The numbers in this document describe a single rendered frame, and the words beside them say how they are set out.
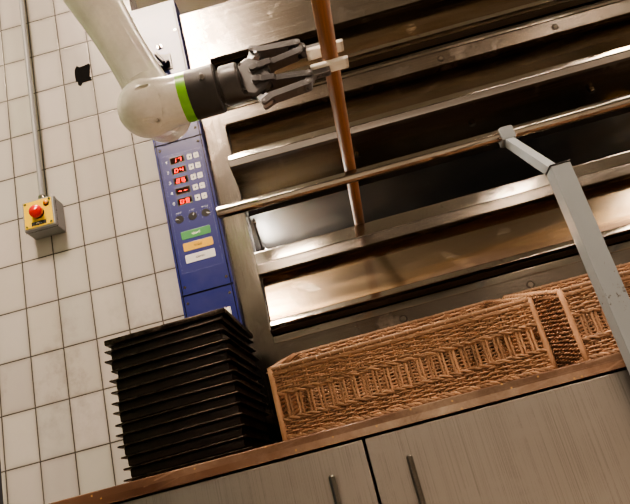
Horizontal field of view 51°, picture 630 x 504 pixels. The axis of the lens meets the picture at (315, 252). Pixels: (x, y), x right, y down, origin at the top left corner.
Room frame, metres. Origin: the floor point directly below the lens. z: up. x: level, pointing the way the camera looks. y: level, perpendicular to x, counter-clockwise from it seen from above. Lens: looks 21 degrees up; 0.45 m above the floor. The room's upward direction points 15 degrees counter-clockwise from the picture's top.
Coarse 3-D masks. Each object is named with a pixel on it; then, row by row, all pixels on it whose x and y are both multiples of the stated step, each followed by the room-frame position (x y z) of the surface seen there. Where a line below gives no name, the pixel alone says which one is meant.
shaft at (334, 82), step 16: (320, 0) 0.86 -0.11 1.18; (320, 16) 0.90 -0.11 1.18; (320, 32) 0.94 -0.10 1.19; (320, 48) 0.99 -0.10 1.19; (336, 48) 1.00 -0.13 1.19; (336, 80) 1.09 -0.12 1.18; (336, 96) 1.14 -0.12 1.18; (336, 112) 1.20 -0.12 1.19; (336, 128) 1.28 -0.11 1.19; (352, 160) 1.43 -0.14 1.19; (352, 192) 1.60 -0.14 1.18; (352, 208) 1.72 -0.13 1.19
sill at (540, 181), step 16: (608, 160) 1.80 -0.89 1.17; (624, 160) 1.80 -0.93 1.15; (544, 176) 1.80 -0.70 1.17; (480, 192) 1.81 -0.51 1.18; (496, 192) 1.81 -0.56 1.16; (512, 192) 1.81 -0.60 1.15; (432, 208) 1.81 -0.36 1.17; (448, 208) 1.81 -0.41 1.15; (464, 208) 1.81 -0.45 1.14; (368, 224) 1.82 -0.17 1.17; (384, 224) 1.82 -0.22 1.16; (400, 224) 1.81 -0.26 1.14; (304, 240) 1.82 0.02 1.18; (320, 240) 1.82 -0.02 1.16; (336, 240) 1.82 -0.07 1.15; (256, 256) 1.83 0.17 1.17; (272, 256) 1.82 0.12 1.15; (288, 256) 1.82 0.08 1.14
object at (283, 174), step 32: (608, 64) 1.65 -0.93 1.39; (480, 96) 1.66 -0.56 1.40; (512, 96) 1.68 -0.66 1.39; (544, 96) 1.72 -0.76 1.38; (576, 96) 1.76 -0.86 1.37; (608, 96) 1.80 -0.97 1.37; (352, 128) 1.67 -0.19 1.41; (384, 128) 1.68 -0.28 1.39; (416, 128) 1.72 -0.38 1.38; (448, 128) 1.75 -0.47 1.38; (480, 128) 1.79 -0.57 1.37; (256, 160) 1.68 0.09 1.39; (288, 160) 1.71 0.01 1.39; (320, 160) 1.75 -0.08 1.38; (384, 160) 1.82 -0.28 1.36; (256, 192) 1.82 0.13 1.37
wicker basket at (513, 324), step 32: (416, 320) 1.78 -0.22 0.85; (448, 320) 1.32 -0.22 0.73; (480, 320) 1.32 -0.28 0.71; (512, 320) 1.32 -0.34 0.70; (320, 352) 1.79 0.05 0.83; (352, 352) 1.33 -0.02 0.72; (384, 352) 1.33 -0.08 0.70; (416, 352) 1.33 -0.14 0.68; (448, 352) 1.32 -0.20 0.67; (480, 352) 1.74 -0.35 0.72; (512, 352) 1.32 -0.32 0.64; (544, 352) 1.31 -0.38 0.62; (288, 384) 1.34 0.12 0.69; (320, 384) 1.33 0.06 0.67; (352, 384) 1.33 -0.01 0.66; (384, 384) 1.75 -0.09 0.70; (416, 384) 1.32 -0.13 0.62; (448, 384) 1.32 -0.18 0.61; (480, 384) 1.32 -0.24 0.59; (288, 416) 1.34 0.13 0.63; (320, 416) 1.34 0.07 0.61; (352, 416) 1.33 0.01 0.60
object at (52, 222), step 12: (24, 204) 1.77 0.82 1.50; (36, 204) 1.77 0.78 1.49; (48, 204) 1.77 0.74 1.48; (60, 204) 1.82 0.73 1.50; (24, 216) 1.77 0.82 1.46; (48, 216) 1.77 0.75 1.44; (60, 216) 1.81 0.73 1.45; (24, 228) 1.77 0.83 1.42; (36, 228) 1.77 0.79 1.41; (48, 228) 1.79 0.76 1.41; (60, 228) 1.81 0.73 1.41
